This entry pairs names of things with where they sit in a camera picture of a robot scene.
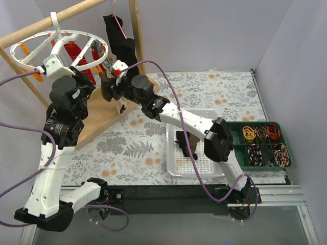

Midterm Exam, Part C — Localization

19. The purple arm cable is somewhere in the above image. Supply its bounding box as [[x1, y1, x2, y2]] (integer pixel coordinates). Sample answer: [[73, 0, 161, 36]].
[[120, 60, 261, 223], [0, 68, 130, 232]]

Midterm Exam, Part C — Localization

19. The white round clip hanger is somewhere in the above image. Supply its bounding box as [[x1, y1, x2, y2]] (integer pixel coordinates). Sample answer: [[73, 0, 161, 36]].
[[10, 12, 108, 71]]

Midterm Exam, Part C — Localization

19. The green compartment tray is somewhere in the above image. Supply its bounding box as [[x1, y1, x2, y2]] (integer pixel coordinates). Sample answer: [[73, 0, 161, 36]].
[[228, 121, 293, 172]]

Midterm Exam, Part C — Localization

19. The floral table mat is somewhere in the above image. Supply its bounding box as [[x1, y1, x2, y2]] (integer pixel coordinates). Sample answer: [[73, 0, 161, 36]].
[[61, 71, 292, 186]]

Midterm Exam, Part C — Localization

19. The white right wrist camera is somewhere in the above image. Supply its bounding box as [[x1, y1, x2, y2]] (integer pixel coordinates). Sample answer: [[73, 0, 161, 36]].
[[110, 60, 128, 84]]

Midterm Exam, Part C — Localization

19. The red patterned sock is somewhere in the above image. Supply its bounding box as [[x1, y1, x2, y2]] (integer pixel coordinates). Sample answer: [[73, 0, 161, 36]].
[[62, 42, 97, 85], [90, 47, 105, 75]]

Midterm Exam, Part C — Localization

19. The large black hanging cloth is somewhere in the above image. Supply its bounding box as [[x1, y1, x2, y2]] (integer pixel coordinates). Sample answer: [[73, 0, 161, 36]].
[[103, 14, 137, 67]]

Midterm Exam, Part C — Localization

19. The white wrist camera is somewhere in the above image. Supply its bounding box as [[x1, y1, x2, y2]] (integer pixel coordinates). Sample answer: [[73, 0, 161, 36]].
[[37, 54, 75, 81], [110, 60, 128, 84]]

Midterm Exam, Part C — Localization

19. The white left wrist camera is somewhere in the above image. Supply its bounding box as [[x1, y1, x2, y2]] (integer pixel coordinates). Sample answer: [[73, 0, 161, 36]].
[[37, 54, 75, 81]]

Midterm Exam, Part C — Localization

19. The pink hanging cord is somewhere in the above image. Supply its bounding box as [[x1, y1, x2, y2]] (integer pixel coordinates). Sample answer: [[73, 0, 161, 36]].
[[109, 0, 128, 39]]

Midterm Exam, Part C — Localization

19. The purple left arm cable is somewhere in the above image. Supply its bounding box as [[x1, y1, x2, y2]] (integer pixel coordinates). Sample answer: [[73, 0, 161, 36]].
[[0, 68, 130, 232]]

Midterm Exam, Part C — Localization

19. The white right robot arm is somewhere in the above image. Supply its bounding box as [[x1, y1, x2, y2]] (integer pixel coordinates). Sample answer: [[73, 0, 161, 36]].
[[109, 75, 251, 203]]

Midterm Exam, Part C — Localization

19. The wooden hanger rack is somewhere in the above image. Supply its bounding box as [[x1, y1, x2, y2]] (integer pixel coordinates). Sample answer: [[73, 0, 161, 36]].
[[1, 1, 144, 149]]

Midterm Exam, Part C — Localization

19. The white plastic basket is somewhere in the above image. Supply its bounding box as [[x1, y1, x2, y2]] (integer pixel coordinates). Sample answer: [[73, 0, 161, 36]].
[[164, 108, 224, 178]]

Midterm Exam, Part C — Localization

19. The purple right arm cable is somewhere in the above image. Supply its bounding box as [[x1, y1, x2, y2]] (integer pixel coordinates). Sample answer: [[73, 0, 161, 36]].
[[120, 60, 261, 223]]

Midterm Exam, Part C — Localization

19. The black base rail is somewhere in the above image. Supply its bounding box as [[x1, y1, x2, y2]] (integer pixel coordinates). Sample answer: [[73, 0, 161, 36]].
[[107, 185, 228, 215]]

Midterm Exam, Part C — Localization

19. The black sock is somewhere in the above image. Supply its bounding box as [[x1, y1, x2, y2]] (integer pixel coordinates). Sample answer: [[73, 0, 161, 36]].
[[175, 131, 191, 157]]

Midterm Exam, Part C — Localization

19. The cream brown striped sock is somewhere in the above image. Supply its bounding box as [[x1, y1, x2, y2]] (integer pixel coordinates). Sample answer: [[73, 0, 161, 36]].
[[188, 134, 200, 160], [100, 74, 127, 115]]

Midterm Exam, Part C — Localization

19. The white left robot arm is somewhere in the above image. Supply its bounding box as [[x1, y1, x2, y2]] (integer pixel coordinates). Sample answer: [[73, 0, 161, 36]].
[[14, 67, 109, 232]]

